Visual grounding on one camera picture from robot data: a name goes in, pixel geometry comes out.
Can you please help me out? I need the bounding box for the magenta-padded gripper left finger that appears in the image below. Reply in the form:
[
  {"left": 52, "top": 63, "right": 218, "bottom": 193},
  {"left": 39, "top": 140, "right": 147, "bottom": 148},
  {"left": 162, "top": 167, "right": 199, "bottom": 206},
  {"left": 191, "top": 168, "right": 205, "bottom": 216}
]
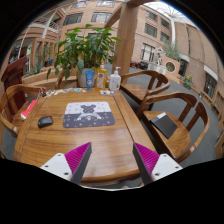
[{"left": 39, "top": 142, "right": 93, "bottom": 186}]

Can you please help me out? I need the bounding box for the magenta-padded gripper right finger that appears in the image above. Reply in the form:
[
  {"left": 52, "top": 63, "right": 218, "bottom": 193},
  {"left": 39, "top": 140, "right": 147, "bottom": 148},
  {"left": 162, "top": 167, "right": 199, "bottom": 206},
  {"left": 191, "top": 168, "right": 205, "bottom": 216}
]
[{"left": 132, "top": 142, "right": 184, "bottom": 186}]

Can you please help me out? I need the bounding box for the black computer mouse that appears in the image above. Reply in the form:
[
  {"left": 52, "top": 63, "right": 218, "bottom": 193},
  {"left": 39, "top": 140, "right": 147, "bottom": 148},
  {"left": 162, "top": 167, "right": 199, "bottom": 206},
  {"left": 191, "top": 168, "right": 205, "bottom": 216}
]
[{"left": 37, "top": 115, "right": 54, "bottom": 129}]

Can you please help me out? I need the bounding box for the grey and white printed mouse pad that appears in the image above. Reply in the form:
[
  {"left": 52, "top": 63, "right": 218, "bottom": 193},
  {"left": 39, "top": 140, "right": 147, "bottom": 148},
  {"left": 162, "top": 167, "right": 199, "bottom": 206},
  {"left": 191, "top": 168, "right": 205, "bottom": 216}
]
[{"left": 62, "top": 101, "right": 116, "bottom": 129}]

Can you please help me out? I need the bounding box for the wooden armchair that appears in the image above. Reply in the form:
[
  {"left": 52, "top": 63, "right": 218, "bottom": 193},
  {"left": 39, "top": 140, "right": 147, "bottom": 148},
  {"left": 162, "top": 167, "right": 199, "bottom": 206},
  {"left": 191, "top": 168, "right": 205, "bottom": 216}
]
[
  {"left": 0, "top": 83, "right": 48, "bottom": 159},
  {"left": 119, "top": 69, "right": 171, "bottom": 106},
  {"left": 136, "top": 91, "right": 211, "bottom": 164},
  {"left": 54, "top": 68, "right": 79, "bottom": 90}
]

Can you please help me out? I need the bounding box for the black notebook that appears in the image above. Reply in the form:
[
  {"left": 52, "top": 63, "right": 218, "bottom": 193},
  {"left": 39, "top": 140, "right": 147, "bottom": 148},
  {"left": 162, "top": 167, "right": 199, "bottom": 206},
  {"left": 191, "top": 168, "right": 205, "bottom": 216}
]
[{"left": 150, "top": 112, "right": 179, "bottom": 140}]

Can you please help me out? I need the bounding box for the red and white packet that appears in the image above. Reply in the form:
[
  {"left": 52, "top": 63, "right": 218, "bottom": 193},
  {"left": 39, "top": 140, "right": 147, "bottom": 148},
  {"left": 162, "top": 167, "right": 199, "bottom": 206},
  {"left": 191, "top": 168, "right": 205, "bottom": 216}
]
[{"left": 20, "top": 98, "right": 39, "bottom": 120}]

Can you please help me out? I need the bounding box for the key bunch with black fob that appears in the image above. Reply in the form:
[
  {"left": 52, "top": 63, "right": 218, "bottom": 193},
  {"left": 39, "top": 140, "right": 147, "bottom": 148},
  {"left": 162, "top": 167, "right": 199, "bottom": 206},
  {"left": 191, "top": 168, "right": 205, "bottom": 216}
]
[{"left": 37, "top": 88, "right": 48, "bottom": 99}]

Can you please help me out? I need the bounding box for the yellow flowering potted plant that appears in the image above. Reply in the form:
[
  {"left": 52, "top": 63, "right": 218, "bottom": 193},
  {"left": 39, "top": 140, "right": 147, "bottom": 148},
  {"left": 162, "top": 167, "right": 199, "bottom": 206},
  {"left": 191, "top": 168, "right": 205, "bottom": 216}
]
[{"left": 183, "top": 74, "right": 194, "bottom": 89}]

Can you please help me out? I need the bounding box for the blue tube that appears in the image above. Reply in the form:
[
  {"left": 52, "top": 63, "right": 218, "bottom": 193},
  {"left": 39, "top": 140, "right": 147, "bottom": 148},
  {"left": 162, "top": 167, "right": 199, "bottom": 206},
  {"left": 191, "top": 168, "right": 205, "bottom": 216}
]
[{"left": 85, "top": 69, "right": 95, "bottom": 92}]

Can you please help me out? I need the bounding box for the yellow bottle with orange cap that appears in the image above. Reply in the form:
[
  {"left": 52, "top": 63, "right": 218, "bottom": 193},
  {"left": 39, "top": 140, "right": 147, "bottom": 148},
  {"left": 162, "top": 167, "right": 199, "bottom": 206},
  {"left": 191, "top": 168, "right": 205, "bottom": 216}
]
[{"left": 95, "top": 62, "right": 108, "bottom": 90}]

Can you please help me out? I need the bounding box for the white pump bottle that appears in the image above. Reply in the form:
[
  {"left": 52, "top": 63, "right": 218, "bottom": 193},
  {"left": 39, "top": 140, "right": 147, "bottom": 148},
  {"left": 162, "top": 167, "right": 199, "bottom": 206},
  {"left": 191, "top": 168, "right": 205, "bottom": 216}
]
[{"left": 108, "top": 66, "right": 122, "bottom": 93}]

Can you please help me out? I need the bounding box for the dark red wooden lectern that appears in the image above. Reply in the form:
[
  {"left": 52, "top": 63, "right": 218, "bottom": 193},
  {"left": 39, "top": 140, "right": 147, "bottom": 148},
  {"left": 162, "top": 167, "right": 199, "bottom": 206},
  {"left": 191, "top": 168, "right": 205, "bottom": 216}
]
[{"left": 0, "top": 55, "right": 28, "bottom": 111}]

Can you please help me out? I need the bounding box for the green plant in white pot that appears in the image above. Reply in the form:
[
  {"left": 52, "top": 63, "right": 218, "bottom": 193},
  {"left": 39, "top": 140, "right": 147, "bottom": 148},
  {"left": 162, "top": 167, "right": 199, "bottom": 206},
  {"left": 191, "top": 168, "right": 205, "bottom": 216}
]
[{"left": 46, "top": 23, "right": 122, "bottom": 88}]

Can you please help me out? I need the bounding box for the white statue on pedestal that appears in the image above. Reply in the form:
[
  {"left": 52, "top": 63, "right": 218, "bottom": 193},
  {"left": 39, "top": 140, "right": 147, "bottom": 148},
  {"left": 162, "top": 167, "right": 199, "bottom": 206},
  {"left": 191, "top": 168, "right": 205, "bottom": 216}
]
[{"left": 147, "top": 46, "right": 168, "bottom": 75}]

